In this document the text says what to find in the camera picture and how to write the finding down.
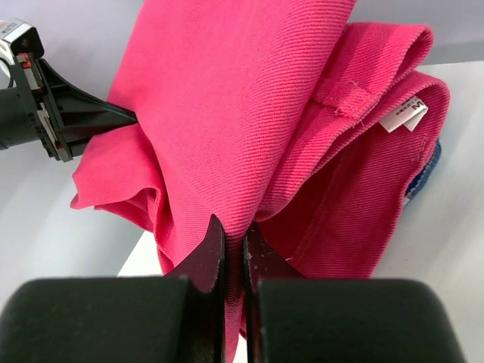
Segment folded blue patterned trousers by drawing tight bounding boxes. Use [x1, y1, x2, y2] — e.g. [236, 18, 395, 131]
[403, 140, 442, 206]

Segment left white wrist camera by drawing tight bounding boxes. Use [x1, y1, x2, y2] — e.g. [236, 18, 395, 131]
[0, 18, 45, 79]

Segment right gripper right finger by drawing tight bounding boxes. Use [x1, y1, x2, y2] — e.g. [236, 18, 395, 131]
[244, 225, 465, 362]

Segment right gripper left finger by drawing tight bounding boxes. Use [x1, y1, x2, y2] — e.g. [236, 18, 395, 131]
[1, 216, 225, 362]

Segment pink trousers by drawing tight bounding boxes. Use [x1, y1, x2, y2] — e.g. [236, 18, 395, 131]
[71, 1, 449, 361]

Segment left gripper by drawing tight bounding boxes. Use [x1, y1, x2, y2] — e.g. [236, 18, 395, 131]
[1, 54, 137, 162]

